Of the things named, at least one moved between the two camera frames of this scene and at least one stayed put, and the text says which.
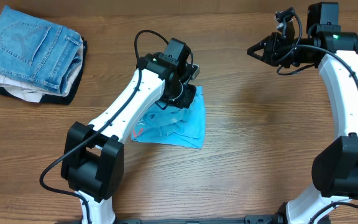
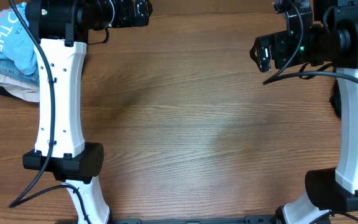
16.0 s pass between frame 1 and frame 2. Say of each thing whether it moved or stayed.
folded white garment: stayed
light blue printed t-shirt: moved
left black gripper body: moved
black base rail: stayed
